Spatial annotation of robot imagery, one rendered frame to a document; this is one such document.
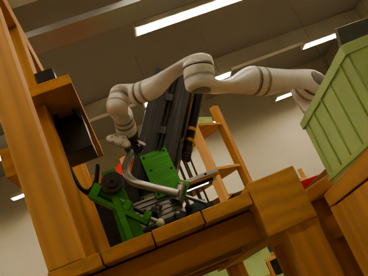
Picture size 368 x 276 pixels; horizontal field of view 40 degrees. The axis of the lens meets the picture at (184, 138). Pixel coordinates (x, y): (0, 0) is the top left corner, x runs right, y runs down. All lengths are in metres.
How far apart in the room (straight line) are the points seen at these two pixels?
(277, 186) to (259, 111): 10.53
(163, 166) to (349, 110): 1.18
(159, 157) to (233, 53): 8.09
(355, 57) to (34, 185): 0.88
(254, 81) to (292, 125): 10.40
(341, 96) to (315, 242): 0.52
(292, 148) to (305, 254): 10.41
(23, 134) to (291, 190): 0.74
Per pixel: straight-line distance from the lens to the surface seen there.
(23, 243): 11.37
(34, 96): 1.81
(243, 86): 1.51
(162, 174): 2.00
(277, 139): 11.73
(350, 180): 1.00
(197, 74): 1.43
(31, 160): 1.41
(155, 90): 1.54
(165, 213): 1.94
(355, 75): 0.87
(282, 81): 1.59
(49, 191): 1.38
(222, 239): 1.40
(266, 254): 4.86
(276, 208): 1.35
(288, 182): 1.38
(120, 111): 1.62
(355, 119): 0.94
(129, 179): 1.84
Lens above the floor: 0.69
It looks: 16 degrees up
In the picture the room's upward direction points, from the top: 23 degrees counter-clockwise
